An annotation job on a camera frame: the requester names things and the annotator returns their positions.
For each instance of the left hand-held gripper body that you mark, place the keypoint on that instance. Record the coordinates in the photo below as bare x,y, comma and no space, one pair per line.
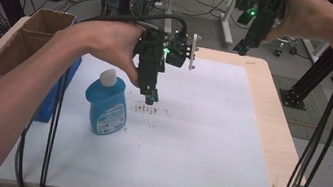
150,60

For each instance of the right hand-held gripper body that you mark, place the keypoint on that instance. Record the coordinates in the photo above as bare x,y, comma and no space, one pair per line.
262,17

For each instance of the blue detergent bottle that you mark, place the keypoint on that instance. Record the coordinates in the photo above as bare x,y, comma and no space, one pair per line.
106,106

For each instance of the cardboard box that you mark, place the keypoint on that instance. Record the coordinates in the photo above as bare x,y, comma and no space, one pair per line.
32,42

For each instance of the person's right hand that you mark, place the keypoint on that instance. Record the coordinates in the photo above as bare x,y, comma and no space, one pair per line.
304,17

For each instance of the person's left hand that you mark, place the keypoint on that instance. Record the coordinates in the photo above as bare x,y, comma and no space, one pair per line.
108,42

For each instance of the white metal stand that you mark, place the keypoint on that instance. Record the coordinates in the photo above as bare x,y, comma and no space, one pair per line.
226,25

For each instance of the stool base with casters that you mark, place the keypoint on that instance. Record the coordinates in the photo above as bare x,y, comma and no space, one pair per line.
286,46

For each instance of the white table mat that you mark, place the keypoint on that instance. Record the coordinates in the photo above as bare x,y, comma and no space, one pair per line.
174,135

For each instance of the grey floor mat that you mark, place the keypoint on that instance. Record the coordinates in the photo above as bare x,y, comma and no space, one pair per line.
321,128

